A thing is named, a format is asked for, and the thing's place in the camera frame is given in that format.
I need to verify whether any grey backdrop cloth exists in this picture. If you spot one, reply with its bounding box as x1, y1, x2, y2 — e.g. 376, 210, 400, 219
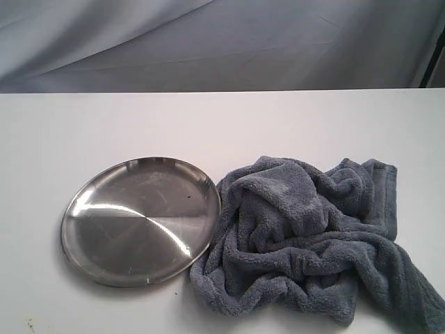
1, 1, 444, 93

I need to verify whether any black stand pole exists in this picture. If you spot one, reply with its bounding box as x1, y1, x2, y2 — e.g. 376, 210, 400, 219
419, 28, 445, 88

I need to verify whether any round stainless steel plate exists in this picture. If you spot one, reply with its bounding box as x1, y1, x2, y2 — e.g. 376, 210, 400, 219
60, 157, 221, 288

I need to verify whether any grey-blue fleece towel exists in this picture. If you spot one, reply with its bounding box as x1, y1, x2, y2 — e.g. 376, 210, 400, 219
190, 156, 444, 333

